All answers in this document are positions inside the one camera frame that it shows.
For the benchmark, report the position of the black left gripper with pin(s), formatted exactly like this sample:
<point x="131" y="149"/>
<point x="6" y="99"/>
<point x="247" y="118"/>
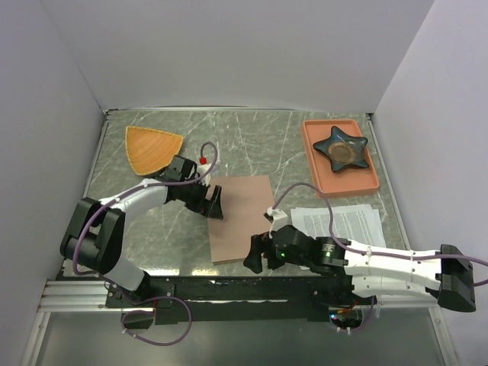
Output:
<point x="210" y="208"/>

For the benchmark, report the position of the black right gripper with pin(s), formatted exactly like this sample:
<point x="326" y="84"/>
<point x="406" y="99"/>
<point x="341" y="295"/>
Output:
<point x="261" y="243"/>

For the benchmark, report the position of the pink file folder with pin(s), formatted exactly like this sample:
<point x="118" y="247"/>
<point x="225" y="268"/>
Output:
<point x="244" y="200"/>

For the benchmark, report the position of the printed paper sheets stack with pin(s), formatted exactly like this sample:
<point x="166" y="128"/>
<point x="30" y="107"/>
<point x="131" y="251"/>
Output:
<point x="359" y="222"/>

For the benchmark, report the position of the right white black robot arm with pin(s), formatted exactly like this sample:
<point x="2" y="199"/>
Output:
<point x="445" y="275"/>

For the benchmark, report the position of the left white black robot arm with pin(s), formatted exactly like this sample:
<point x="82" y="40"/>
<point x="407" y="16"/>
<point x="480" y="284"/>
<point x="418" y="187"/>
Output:
<point x="94" y="237"/>

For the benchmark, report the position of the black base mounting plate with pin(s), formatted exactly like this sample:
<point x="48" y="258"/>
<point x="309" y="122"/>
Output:
<point x="209" y="298"/>

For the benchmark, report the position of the dark star-shaped dish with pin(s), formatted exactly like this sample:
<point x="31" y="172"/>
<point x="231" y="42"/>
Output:
<point x="343" y="150"/>

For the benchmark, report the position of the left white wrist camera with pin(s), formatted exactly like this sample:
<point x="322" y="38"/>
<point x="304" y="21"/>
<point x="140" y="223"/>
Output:
<point x="203" y="167"/>

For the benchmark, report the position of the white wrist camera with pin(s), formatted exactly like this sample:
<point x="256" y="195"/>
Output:
<point x="277" y="218"/>
<point x="203" y="167"/>

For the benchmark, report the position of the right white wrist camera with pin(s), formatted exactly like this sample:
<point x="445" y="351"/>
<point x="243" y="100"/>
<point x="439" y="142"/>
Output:
<point x="277" y="218"/>

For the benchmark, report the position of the aluminium frame rail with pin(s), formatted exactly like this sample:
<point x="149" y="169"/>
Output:
<point x="87" y="296"/>

